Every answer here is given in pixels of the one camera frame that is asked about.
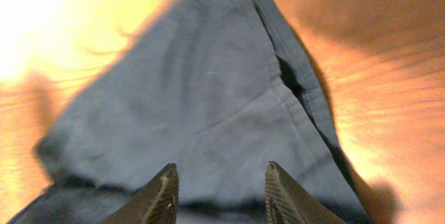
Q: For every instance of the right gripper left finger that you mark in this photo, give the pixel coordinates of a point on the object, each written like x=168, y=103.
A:
x=155, y=203

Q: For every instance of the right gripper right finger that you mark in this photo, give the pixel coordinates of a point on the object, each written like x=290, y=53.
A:
x=288, y=203

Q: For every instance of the navy blue shorts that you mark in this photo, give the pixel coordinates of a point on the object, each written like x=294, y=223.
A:
x=218, y=87

